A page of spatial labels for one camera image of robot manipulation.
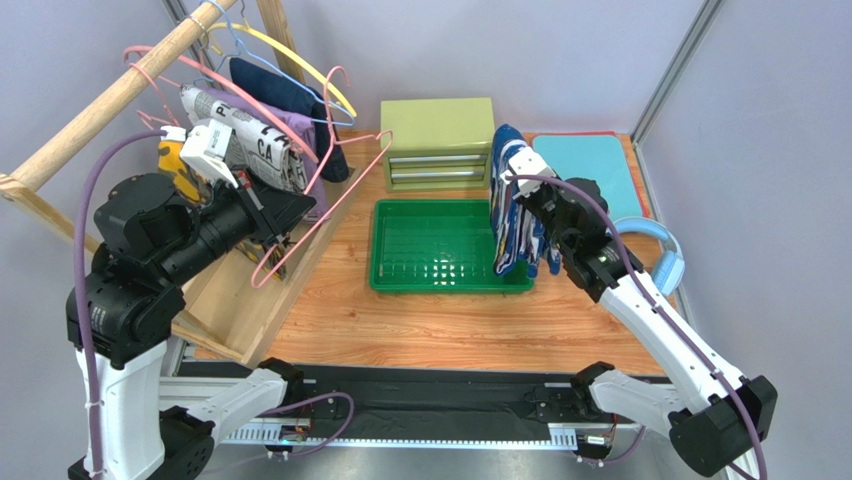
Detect blue white patterned trousers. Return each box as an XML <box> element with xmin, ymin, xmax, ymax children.
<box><xmin>489</xmin><ymin>124</ymin><xmax>561</xmax><ymax>278</ymax></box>

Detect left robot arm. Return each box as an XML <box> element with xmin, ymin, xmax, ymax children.
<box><xmin>66</xmin><ymin>172</ymin><xmax>315</xmax><ymax>479</ymax></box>

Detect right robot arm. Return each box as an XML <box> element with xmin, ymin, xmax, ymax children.
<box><xmin>518</xmin><ymin>177</ymin><xmax>778</xmax><ymax>479</ymax></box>

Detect newspaper print trousers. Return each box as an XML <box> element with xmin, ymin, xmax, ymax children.
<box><xmin>180</xmin><ymin>84</ymin><xmax>308</xmax><ymax>193</ymax></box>

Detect camouflage trousers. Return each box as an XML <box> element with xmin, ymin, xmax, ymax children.
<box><xmin>158</xmin><ymin>137</ymin><xmax>287</xmax><ymax>281</ymax></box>

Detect purple trousers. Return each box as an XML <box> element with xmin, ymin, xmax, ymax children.
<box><xmin>209</xmin><ymin>88</ymin><xmax>332</xmax><ymax>225</ymax></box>

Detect pink hanger with newspaper trousers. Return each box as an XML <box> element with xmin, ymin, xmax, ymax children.
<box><xmin>123</xmin><ymin>45</ymin><xmax>320</xmax><ymax>165</ymax></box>

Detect yellow hanger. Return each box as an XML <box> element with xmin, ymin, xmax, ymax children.
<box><xmin>209</xmin><ymin>22</ymin><xmax>358</xmax><ymax>118</ymax></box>

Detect dark blue jeans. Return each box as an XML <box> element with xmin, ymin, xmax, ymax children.
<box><xmin>229</xmin><ymin>57</ymin><xmax>349</xmax><ymax>183</ymax></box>

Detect wooden clothes rack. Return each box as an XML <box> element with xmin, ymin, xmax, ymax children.
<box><xmin>1</xmin><ymin>1</ymin><xmax>360</xmax><ymax>366</ymax></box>

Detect green plastic tray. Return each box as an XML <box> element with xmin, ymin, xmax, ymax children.
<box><xmin>368</xmin><ymin>199</ymin><xmax>534</xmax><ymax>294</ymax></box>

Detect green mini drawer chest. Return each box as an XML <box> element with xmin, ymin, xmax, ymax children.
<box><xmin>380</xmin><ymin>97</ymin><xmax>496</xmax><ymax>193</ymax></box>

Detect light blue headphones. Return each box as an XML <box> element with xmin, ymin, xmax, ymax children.
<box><xmin>614</xmin><ymin>217</ymin><xmax>685</xmax><ymax>296</ymax></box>

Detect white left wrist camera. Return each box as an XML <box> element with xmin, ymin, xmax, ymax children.
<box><xmin>160</xmin><ymin>118</ymin><xmax>239</xmax><ymax>188</ymax></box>

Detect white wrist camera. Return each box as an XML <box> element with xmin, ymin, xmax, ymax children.
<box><xmin>499</xmin><ymin>146</ymin><xmax>557</xmax><ymax>197</ymax></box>
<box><xmin>160</xmin><ymin>118</ymin><xmax>239</xmax><ymax>188</ymax></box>

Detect blue wire hanger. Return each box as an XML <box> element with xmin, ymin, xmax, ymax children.
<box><xmin>192</xmin><ymin>0</ymin><xmax>356</xmax><ymax>128</ymax></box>

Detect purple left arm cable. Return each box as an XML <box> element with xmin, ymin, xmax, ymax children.
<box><xmin>71</xmin><ymin>129</ymin><xmax>357</xmax><ymax>480</ymax></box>

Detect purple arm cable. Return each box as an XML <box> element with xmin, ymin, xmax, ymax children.
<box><xmin>71</xmin><ymin>129</ymin><xmax>357</xmax><ymax>480</ymax></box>
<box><xmin>509</xmin><ymin>174</ymin><xmax>770</xmax><ymax>480</ymax></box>

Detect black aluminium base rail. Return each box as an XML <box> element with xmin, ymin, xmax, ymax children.
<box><xmin>224</xmin><ymin>365</ymin><xmax>641</xmax><ymax>462</ymax></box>

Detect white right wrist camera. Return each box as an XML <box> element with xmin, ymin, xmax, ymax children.
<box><xmin>499</xmin><ymin>146</ymin><xmax>557</xmax><ymax>197</ymax></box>

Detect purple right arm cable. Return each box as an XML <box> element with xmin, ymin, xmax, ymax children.
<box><xmin>509</xmin><ymin>174</ymin><xmax>770</xmax><ymax>480</ymax></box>

